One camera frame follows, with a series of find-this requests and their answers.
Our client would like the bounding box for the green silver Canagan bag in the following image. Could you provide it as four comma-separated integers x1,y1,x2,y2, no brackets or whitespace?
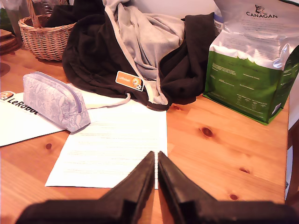
202,0,299,126

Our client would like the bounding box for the dark brown grey-lined jacket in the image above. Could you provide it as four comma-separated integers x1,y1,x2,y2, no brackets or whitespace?
44,0,217,112

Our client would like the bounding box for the lilac snakeskin zip pouch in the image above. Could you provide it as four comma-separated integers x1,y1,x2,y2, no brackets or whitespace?
22,71,91,133

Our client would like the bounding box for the wicker basket with handle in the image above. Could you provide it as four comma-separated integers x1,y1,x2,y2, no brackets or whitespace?
18,0,77,62

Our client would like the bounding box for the large clear water bottle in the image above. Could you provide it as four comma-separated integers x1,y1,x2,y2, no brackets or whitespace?
213,7,225,38

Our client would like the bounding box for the clear plastic jar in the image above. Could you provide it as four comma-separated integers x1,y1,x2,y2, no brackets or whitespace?
4,0,31,40

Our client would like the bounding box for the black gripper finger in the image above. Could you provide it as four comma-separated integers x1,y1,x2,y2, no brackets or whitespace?
98,151,156,224
158,151,216,224

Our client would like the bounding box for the orange LeRobot sticker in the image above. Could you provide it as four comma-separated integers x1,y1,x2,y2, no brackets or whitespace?
115,70,144,92

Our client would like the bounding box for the brown wooden chair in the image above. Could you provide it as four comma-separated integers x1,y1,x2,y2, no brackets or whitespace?
285,116,299,206

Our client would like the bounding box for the round brown wooden board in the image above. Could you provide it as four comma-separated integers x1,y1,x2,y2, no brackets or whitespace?
0,29,23,56

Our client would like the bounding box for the white LeRobot logo sheet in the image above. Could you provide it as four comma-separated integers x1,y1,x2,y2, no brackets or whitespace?
0,90,128,147

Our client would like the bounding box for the white printed paper sheet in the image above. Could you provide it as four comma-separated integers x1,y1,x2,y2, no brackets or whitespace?
44,100,168,190

